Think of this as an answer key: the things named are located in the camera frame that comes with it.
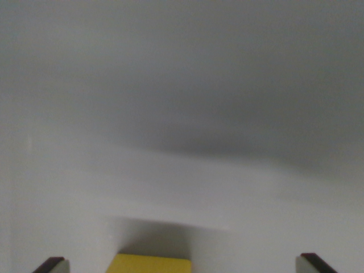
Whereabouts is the white plastic tray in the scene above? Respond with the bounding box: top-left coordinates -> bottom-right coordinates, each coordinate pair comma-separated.
0,0 -> 364,273

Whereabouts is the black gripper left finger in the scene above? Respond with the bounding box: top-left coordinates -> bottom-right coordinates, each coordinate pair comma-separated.
32,257 -> 71,273

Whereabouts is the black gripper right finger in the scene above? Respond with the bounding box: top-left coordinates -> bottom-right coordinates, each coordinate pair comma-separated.
295,252 -> 339,273

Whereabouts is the yellow wooden cube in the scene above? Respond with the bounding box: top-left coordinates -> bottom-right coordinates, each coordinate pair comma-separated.
105,254 -> 193,273

